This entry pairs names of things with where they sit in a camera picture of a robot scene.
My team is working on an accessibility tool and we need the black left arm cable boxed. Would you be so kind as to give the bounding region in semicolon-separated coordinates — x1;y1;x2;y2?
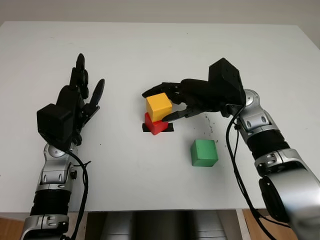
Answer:
66;149;92;240

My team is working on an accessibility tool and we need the red wooden block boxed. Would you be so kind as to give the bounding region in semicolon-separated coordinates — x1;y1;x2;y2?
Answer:
144;112;169;136

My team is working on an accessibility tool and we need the green wooden block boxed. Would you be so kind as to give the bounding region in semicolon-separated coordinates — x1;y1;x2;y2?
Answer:
190;139;219;167

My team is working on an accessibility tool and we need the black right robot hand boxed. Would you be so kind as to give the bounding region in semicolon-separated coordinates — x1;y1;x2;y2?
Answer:
141;78;227;124

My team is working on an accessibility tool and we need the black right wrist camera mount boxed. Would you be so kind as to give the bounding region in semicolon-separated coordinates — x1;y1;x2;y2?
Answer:
208;57;246;107

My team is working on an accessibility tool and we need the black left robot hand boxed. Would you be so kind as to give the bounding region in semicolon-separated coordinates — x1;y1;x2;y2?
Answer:
56;53;106;148

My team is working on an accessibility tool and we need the dark robot torso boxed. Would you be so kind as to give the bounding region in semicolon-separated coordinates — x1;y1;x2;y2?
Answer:
84;211;238;240

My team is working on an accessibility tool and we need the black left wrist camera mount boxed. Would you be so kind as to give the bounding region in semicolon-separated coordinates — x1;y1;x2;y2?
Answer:
36;103;76;151

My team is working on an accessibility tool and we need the white table leg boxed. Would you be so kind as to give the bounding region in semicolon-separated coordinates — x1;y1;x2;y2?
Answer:
234;209;251;240

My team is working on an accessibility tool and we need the yellow wooden block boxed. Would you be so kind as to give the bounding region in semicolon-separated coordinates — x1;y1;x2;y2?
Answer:
145;92;173;122

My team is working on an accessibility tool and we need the black tape strip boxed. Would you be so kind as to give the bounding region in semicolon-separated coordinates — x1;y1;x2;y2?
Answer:
141;122;175;133

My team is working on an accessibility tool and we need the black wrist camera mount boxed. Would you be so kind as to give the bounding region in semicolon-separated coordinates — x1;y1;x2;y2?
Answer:
208;57;246;107
36;103;76;151

